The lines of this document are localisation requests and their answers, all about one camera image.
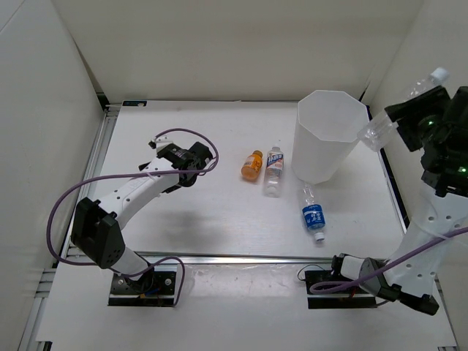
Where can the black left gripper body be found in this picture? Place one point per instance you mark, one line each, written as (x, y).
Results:
(190, 182)

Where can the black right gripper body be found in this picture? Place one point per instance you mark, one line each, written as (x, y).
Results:
(441, 137)

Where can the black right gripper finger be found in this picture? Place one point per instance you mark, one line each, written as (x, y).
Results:
(432, 102)
(418, 133)

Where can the clear unlabelled plastic bottle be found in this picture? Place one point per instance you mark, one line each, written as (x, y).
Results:
(379, 131)

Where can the orange juice bottle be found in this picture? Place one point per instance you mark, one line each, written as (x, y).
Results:
(252, 166)

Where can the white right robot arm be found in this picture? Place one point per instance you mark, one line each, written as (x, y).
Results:
(408, 274)

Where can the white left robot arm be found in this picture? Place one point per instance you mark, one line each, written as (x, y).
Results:
(98, 223)

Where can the white octagonal plastic bin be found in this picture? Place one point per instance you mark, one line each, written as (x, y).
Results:
(326, 131)

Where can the clear bottle red-blue label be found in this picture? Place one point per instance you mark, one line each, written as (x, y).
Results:
(273, 172)

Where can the blue label sticker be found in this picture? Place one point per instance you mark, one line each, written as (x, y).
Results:
(134, 103)

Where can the clear bottle blue label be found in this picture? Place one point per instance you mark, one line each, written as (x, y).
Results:
(312, 213)

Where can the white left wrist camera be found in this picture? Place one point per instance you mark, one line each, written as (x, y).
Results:
(158, 143)

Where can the aluminium front frame rail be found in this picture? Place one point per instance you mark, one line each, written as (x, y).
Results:
(225, 259)

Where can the aluminium frame rail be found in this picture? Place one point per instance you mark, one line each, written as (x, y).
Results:
(101, 143)
(225, 259)

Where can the aluminium left frame rail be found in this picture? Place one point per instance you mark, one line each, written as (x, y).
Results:
(101, 143)

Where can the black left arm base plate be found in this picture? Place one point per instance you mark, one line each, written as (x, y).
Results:
(158, 291)

